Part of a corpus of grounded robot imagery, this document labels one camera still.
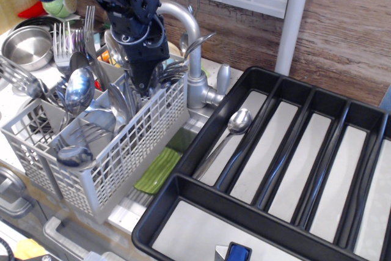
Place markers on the steel spoon bowl front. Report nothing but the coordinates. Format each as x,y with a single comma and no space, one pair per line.
75,156

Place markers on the white plastic fork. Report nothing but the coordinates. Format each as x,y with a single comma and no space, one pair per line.
62,47

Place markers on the black cutlery tray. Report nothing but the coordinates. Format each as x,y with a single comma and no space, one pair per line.
308,180

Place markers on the red toy pepper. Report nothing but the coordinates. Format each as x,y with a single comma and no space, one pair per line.
35,10

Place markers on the silver toy faucet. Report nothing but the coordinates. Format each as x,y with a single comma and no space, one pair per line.
199,92

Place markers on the grey plastic cutlery basket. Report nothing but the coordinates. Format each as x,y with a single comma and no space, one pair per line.
118,159

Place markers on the grey metal post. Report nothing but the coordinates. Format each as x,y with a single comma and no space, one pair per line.
289,36

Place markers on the tall steel fork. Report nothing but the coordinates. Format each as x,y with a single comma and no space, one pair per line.
90,47

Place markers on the steel slotted spatula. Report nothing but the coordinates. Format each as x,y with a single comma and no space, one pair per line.
21,78

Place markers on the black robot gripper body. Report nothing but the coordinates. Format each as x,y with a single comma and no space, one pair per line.
144,45

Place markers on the green toy apple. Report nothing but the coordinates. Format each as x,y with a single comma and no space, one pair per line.
55,8

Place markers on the blue object at bottom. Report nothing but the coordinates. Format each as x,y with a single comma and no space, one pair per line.
238,252

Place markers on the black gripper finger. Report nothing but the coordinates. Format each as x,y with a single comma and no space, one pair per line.
142,88

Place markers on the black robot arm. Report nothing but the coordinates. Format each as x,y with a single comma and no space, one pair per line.
141,9

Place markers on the large steel spoon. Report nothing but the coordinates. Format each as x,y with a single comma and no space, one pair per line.
80,90

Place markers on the round steel pan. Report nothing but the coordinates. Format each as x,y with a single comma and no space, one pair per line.
30,47

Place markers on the hanging skimmer ladle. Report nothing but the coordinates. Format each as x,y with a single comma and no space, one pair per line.
70,6

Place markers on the steel spoon in tray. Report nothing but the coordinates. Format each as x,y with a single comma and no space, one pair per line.
238,124

